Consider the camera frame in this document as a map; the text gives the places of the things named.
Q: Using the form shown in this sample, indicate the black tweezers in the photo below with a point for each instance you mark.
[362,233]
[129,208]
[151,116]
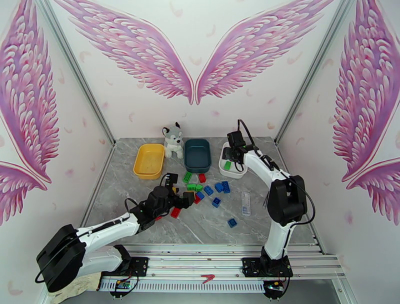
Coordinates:
[266,201]

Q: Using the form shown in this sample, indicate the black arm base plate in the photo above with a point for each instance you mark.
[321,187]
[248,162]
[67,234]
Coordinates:
[140,265]
[250,265]

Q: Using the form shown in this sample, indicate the white plastic container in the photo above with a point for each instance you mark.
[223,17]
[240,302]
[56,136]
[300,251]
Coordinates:
[229,173]

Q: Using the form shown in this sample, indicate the aluminium table edge rail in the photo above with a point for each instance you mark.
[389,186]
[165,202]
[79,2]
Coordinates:
[317,239]
[97,190]

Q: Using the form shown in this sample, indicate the white work glove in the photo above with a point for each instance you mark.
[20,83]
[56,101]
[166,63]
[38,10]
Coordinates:
[84,282]

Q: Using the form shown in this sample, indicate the blue two-by-two lego brick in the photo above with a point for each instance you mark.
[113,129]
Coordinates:
[218,187]
[200,196]
[216,202]
[232,222]

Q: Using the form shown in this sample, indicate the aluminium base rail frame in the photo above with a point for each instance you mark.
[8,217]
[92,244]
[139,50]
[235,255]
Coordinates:
[193,262]

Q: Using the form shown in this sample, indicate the clear plastic case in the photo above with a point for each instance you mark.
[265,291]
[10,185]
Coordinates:
[246,204]

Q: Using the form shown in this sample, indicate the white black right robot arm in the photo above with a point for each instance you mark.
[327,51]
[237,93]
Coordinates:
[261,170]

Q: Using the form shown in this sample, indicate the red two-by-two lego brick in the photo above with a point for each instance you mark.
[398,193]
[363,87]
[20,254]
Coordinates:
[202,178]

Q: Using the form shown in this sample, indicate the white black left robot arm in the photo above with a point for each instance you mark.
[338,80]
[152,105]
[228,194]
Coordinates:
[106,226]

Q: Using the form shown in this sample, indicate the small circuit board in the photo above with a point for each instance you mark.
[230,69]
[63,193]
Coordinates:
[123,285]
[273,285]

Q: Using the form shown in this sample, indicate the teal plastic container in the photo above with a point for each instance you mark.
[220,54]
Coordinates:
[197,156]

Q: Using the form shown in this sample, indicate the blue two-by-three lego brick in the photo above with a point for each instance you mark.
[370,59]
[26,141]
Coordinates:
[208,190]

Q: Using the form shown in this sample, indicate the yellow plastic container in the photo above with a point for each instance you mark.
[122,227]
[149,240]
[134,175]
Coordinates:
[150,162]

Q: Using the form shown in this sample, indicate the aluminium frame post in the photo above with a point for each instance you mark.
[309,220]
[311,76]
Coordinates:
[103,120]
[303,93]

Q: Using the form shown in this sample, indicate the grey white husky plush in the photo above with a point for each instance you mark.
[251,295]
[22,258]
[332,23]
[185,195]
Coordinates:
[172,140]

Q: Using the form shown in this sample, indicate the blue two-by-four lego brick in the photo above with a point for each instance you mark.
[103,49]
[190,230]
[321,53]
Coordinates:
[225,187]

